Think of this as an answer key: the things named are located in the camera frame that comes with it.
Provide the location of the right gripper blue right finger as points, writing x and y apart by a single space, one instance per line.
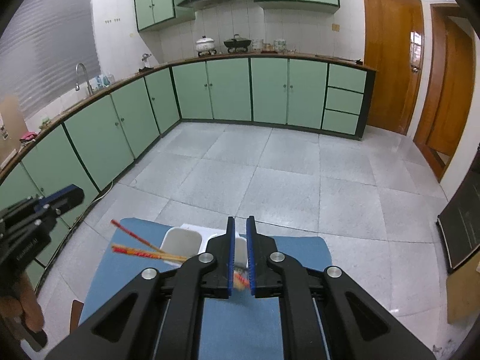
325 314

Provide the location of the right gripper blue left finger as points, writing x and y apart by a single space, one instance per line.
157 315

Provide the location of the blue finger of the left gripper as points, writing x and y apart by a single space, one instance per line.
80 199
64 199

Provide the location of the red-tipped bamboo chopstick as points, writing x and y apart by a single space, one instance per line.
150 252
240 282
148 256
134 235

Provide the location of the chrome kitchen faucet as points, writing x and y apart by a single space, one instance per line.
82 76

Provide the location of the green lower kitchen cabinets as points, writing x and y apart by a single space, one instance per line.
91 145

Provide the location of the person's left hand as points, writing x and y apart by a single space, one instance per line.
24 303

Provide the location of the pink cloth on counter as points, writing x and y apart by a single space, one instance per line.
27 137

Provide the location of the wooden stool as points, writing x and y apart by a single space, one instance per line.
76 310

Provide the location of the white twin utensil holder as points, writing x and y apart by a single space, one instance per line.
189 240

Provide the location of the brown cardboard water purifier box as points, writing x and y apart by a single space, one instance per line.
13 127

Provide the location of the black glass disinfection cabinet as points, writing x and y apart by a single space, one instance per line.
458 223

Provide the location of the silver kettle on counter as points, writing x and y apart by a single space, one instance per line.
145 63

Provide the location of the grey window blind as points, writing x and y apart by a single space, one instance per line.
40 48

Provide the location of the white enamel pot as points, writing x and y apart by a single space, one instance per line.
205 46

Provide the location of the black wok with lid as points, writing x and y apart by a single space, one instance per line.
237 44

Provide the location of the open wooden door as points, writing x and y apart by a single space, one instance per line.
450 87

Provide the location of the patterned ceramic jar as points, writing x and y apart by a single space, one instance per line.
280 45

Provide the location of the closed wooden door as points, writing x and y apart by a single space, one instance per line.
390 30

